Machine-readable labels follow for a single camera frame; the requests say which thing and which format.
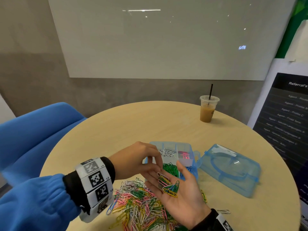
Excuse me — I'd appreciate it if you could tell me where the iced coffee plastic cup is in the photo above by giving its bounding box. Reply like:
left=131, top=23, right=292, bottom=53
left=200, top=95, right=220, bottom=123

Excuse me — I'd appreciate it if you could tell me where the bunch of green paper clips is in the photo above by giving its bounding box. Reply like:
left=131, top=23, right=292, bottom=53
left=163, top=163, right=181, bottom=177

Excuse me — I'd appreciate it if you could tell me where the handful of assorted paper clips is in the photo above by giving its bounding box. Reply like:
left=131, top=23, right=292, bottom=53
left=156, top=172, right=181, bottom=198

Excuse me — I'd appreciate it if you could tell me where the right wrist marker band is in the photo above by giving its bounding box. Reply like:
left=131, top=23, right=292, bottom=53
left=217, top=215, right=235, bottom=231

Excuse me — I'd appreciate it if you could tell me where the pile of coloured paper clips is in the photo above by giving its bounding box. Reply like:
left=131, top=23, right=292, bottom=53
left=107, top=176, right=209, bottom=231

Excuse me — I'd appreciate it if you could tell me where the standing poster banner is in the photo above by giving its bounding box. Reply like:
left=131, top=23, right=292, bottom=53
left=248, top=0, right=308, bottom=229

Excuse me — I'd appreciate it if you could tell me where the blue compartment organizer box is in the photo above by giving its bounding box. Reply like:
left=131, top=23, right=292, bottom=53
left=144, top=141, right=200, bottom=181

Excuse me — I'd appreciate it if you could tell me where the round wooden table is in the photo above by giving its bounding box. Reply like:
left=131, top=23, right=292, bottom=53
left=40, top=101, right=301, bottom=231

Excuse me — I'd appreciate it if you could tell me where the white wall board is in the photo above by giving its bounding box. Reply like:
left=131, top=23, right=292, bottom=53
left=47, top=0, right=298, bottom=81

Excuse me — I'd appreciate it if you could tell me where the blue upholstered chair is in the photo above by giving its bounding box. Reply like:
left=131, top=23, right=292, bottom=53
left=0, top=102, right=87, bottom=188

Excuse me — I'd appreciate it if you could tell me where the wrist marker band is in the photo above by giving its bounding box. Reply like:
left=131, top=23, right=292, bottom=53
left=217, top=215, right=235, bottom=231
left=75, top=158, right=115, bottom=212

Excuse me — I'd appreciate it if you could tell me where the person's left hand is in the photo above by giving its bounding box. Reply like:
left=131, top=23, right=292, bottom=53
left=110, top=141, right=163, bottom=181

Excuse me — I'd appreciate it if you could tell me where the blue transparent box lid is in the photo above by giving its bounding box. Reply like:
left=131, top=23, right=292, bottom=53
left=197, top=144, right=261, bottom=198

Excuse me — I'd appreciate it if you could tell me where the person's right hand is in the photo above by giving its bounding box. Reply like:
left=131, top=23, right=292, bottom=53
left=141, top=160, right=211, bottom=230

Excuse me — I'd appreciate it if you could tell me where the person's left forearm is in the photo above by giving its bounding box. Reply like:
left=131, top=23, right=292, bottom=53
left=0, top=157, right=116, bottom=231

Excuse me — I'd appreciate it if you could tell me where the bunch of blue paper clips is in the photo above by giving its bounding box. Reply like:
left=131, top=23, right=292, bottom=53
left=180, top=161, right=196, bottom=179

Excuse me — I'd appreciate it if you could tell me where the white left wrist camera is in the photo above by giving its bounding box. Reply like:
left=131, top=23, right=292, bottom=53
left=79, top=202, right=114, bottom=223

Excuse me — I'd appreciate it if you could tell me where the left wrist marker band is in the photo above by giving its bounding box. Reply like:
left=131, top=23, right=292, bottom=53
left=75, top=158, right=115, bottom=212

